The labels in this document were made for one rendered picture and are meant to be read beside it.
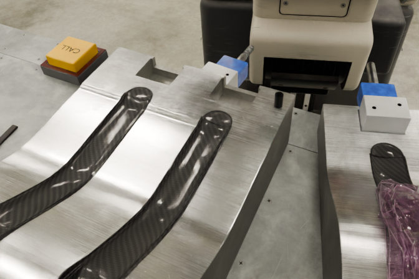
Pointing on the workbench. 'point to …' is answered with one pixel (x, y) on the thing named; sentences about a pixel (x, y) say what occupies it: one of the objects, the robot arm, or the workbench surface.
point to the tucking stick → (7, 133)
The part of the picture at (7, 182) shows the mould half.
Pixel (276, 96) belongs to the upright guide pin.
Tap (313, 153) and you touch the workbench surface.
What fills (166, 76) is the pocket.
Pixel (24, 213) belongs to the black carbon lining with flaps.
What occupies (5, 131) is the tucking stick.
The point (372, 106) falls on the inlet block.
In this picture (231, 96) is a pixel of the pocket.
